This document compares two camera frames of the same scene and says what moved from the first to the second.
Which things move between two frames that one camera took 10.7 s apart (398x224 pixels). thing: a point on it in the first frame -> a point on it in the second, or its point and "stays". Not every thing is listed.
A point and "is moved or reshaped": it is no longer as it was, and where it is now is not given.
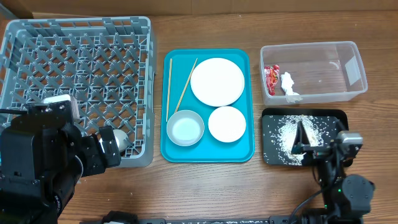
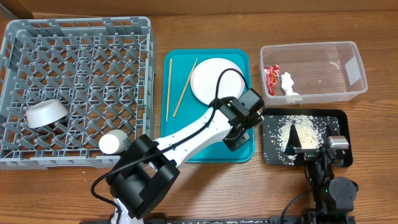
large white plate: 217,82 stays
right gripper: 314,154 -> 293,148
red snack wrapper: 271,73 stays
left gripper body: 92,159 -> 235,142
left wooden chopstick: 169,89 stays
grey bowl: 185,127 is moved or reshaped
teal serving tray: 178,95 stays
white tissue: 286,84 stays
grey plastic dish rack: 106,65 stays
